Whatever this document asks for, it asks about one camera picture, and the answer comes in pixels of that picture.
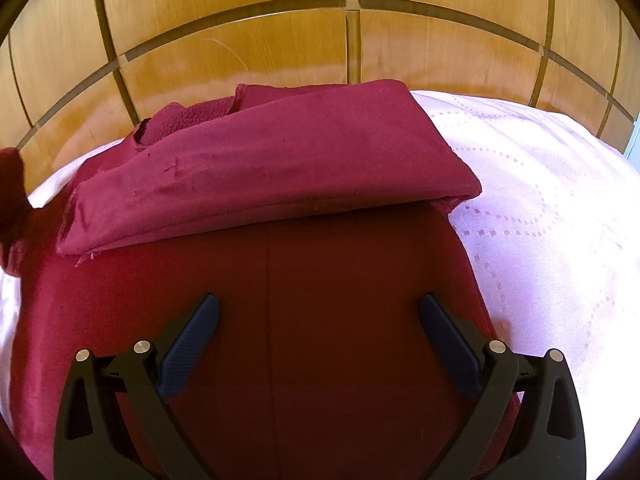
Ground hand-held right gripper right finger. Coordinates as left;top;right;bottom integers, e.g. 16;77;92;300
418;292;587;480

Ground wooden panelled headboard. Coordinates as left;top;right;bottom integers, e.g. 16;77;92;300
0;0;640;183

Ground pink patterned bed cover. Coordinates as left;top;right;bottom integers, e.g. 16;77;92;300
0;90;640;480

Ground maroon fleece garment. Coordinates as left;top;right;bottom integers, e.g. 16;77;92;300
0;80;521;480

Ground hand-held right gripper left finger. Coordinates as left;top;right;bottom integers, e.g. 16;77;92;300
52;292;221;480

